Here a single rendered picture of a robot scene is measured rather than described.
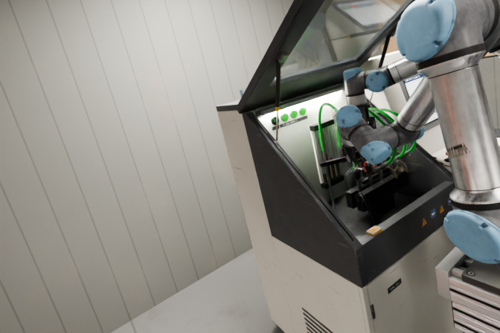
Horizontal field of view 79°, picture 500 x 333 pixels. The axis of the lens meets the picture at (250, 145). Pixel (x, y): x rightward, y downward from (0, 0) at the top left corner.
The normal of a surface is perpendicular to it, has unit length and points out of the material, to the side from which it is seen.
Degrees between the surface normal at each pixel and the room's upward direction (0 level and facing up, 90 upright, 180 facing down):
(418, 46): 80
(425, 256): 90
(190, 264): 90
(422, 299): 90
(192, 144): 90
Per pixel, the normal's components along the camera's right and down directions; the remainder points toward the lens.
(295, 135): 0.50, 0.07
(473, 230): -0.87, 0.41
